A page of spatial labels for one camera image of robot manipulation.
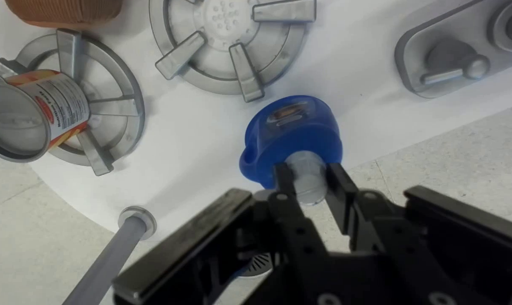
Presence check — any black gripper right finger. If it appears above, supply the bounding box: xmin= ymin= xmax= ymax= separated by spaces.
xmin=322 ymin=161 xmax=512 ymax=305

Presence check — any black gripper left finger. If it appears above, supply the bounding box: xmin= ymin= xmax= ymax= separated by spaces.
xmin=112 ymin=161 xmax=326 ymax=305

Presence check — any grey upright pole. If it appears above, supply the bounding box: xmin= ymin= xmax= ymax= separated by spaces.
xmin=63 ymin=205 xmax=158 ymax=305

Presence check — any white toy kitchen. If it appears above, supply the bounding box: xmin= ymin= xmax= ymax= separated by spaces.
xmin=0 ymin=0 xmax=512 ymax=234

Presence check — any grey toy burner under can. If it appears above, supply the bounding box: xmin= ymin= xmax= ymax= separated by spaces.
xmin=0 ymin=27 xmax=148 ymax=178

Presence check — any grey toy faucet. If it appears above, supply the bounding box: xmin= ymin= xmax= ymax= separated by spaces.
xmin=393 ymin=0 xmax=512 ymax=101

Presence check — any grey toy burner empty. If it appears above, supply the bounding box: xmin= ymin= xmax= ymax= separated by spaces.
xmin=148 ymin=0 xmax=319 ymax=103

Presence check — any open tin can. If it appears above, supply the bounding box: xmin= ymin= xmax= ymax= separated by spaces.
xmin=0 ymin=68 xmax=93 ymax=164

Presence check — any brown round ball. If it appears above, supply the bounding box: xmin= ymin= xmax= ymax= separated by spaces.
xmin=3 ymin=0 xmax=125 ymax=30

